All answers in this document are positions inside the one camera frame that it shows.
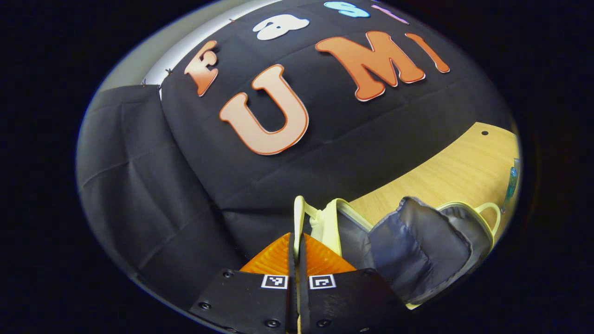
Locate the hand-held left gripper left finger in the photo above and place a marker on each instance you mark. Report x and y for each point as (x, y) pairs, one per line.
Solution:
(250, 301)

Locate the cream yellow suitcase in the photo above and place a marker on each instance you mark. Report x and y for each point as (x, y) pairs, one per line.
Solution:
(417, 241)

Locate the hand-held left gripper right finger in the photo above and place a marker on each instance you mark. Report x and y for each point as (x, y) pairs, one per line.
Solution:
(343, 301)

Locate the clear blue bottle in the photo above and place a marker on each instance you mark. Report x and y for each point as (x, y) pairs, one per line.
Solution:
(512, 183)

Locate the black backdrop cloth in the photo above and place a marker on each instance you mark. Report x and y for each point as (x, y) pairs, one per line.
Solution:
(162, 195)

